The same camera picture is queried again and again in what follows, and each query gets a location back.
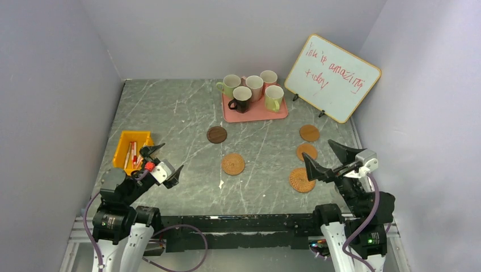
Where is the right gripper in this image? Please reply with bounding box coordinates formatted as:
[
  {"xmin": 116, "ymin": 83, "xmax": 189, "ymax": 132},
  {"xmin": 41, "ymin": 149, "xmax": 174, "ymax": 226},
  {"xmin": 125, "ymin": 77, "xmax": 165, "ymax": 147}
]
[{"xmin": 302, "ymin": 138, "xmax": 366, "ymax": 216}]

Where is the light wooden coaster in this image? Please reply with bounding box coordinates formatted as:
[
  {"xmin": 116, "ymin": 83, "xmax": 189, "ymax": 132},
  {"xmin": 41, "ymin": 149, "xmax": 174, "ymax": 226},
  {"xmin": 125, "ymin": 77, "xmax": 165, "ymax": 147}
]
[
  {"xmin": 296, "ymin": 143, "xmax": 318, "ymax": 161},
  {"xmin": 299, "ymin": 125, "xmax": 320, "ymax": 142}
]

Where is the dark brown wooden coaster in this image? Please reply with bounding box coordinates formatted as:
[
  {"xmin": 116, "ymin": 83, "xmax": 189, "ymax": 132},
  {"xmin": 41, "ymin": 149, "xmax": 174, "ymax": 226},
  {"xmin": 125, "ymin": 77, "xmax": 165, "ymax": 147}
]
[{"xmin": 206, "ymin": 126, "xmax": 227, "ymax": 144}]

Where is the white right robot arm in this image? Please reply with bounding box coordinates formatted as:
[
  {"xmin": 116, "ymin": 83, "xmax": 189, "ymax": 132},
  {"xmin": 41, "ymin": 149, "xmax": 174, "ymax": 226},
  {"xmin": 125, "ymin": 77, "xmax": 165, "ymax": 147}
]
[{"xmin": 302, "ymin": 139, "xmax": 395, "ymax": 271}]

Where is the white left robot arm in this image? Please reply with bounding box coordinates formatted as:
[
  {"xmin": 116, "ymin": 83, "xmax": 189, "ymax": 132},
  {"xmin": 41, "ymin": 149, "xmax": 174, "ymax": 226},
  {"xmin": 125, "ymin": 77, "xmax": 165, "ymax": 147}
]
[{"xmin": 92, "ymin": 144, "xmax": 181, "ymax": 271}]

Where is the red white marker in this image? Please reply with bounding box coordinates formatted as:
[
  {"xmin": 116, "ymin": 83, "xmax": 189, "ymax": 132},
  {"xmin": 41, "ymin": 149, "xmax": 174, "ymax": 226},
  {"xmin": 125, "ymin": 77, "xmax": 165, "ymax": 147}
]
[{"xmin": 131, "ymin": 141, "xmax": 137, "ymax": 168}]

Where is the yellow plastic bin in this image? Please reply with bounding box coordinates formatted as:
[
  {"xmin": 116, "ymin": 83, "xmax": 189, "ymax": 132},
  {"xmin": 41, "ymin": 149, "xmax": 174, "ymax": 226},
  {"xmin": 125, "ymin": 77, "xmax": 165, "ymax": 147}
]
[{"xmin": 112, "ymin": 130, "xmax": 154, "ymax": 175}]

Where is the whiteboard with red writing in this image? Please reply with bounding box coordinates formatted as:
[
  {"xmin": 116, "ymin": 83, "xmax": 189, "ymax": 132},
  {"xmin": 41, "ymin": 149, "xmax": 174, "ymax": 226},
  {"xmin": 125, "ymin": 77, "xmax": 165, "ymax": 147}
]
[{"xmin": 284, "ymin": 34, "xmax": 382, "ymax": 124}]

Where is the green mug front right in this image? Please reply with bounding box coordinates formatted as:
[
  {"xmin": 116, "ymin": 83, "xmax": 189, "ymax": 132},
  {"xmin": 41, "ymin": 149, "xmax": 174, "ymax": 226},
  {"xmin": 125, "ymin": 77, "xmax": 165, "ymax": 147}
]
[{"xmin": 264, "ymin": 85, "xmax": 284, "ymax": 112}]

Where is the green mug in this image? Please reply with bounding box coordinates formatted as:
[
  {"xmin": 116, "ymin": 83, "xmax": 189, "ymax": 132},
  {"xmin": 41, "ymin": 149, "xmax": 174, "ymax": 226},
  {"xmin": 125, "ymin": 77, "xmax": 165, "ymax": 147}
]
[
  {"xmin": 264, "ymin": 85, "xmax": 284, "ymax": 112},
  {"xmin": 216, "ymin": 74, "xmax": 242, "ymax": 99}
]

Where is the pink serving tray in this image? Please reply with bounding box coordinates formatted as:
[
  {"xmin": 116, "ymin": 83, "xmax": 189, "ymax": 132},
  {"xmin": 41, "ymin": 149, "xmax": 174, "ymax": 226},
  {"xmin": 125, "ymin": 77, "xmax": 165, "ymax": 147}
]
[{"xmin": 222, "ymin": 94, "xmax": 288, "ymax": 123}]

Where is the pink mug back right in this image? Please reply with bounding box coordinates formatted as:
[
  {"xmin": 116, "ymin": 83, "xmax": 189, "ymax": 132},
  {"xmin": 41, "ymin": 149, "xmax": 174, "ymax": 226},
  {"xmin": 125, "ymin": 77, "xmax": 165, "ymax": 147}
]
[{"xmin": 260, "ymin": 70, "xmax": 278, "ymax": 92}]

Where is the pink mug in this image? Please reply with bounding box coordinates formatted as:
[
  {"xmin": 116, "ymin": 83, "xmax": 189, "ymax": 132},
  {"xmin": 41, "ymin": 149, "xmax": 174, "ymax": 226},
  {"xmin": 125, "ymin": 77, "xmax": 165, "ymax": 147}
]
[
  {"xmin": 260, "ymin": 70, "xmax": 278, "ymax": 92},
  {"xmin": 244, "ymin": 75, "xmax": 264, "ymax": 103}
]

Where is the black mug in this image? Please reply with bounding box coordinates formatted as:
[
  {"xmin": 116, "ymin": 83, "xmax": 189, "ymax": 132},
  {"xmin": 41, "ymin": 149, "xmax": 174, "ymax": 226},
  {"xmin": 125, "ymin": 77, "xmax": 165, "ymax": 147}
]
[{"xmin": 228, "ymin": 86, "xmax": 252, "ymax": 113}]

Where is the green mug back left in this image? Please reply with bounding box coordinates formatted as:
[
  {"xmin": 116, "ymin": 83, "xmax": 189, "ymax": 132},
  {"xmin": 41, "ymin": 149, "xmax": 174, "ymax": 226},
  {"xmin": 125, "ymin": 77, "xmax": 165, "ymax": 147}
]
[{"xmin": 216, "ymin": 74, "xmax": 242, "ymax": 99}]

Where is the pink mug centre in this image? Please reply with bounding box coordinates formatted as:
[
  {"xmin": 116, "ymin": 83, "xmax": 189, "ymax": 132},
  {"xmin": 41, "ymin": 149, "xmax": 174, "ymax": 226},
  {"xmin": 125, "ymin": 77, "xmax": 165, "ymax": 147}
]
[{"xmin": 244, "ymin": 75, "xmax": 264, "ymax": 103}]

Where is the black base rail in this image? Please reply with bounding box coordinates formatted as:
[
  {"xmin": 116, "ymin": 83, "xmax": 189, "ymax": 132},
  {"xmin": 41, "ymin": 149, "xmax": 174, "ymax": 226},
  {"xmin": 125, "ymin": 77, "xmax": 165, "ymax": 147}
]
[{"xmin": 153, "ymin": 213, "xmax": 323, "ymax": 253}]

